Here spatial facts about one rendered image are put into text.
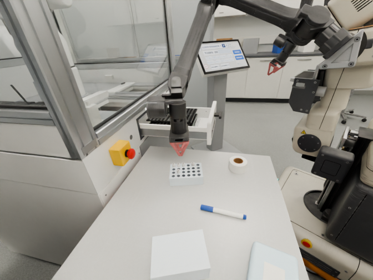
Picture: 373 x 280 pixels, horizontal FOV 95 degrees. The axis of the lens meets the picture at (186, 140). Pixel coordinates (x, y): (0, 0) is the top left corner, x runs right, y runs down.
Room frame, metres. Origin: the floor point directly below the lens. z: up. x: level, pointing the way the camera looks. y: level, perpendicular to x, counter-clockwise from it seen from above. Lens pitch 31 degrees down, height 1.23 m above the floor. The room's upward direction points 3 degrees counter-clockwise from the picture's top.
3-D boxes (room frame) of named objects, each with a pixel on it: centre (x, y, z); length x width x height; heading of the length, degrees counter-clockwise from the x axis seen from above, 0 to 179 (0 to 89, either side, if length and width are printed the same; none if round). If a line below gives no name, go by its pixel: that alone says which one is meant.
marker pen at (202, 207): (0.34, -0.10, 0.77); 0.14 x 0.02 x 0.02; 71
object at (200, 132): (0.83, 0.07, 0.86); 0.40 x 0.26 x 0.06; 75
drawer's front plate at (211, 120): (0.78, -0.13, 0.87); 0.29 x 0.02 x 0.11; 165
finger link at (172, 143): (0.54, 0.02, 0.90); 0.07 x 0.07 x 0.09; 89
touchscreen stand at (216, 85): (1.73, -0.36, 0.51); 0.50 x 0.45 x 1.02; 26
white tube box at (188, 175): (0.50, 0.01, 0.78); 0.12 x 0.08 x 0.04; 90
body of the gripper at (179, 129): (0.54, 0.02, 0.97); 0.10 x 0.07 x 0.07; 179
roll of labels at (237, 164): (0.54, -0.20, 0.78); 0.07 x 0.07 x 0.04
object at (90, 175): (1.02, 0.63, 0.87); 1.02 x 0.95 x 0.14; 165
